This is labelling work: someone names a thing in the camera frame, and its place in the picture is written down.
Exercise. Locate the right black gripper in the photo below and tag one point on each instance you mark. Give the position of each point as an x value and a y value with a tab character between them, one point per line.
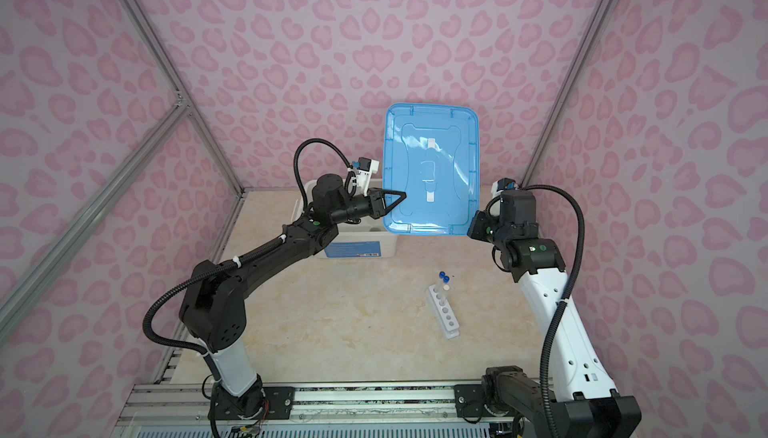
479	219

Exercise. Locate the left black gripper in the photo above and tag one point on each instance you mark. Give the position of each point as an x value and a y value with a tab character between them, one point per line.
377	204

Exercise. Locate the blue plastic bin lid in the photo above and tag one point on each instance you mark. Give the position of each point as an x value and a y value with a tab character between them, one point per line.
432	155

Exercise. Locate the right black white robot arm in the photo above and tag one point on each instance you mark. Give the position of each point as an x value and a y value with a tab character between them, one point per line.
573	395

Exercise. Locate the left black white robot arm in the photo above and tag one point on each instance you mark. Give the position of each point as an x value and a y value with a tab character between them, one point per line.
213	307

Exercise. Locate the white plastic storage bin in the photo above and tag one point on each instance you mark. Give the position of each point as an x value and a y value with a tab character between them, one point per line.
368	239

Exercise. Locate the white test tube rack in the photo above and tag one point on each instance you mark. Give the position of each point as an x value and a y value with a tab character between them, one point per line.
441	307

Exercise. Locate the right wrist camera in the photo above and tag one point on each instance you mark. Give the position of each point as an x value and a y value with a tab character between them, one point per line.
503	184

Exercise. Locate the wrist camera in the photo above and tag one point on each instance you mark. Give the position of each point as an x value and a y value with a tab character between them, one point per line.
360	174
503	184

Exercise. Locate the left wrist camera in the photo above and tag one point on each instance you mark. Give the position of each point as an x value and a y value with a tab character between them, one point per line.
360	174

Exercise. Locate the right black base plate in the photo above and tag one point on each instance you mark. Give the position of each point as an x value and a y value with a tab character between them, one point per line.
480	399

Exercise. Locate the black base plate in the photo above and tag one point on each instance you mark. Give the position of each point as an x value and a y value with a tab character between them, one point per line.
480	399
258	403

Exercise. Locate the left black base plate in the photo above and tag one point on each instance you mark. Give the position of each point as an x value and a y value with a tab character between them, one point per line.
258	403

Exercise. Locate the aluminium mounting rail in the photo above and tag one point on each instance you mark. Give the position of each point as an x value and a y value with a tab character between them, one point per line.
343	409

